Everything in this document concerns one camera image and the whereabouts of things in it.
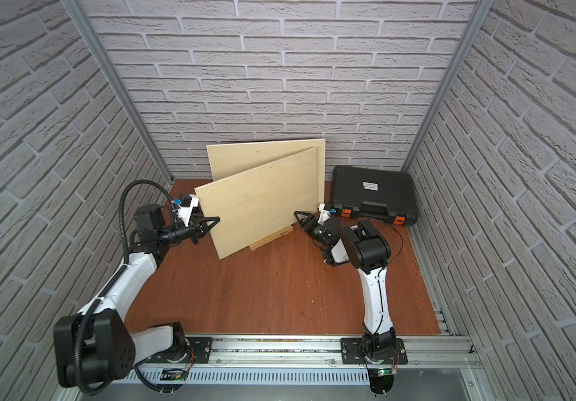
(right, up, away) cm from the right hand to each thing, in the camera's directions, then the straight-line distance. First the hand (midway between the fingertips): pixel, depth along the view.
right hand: (299, 214), depth 99 cm
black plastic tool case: (+35, +9, +8) cm, 37 cm away
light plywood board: (-15, +4, -16) cm, 23 cm away
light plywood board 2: (-27, +21, -9) cm, 35 cm away
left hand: (-26, 0, -20) cm, 33 cm away
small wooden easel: (-8, -7, -4) cm, 12 cm away
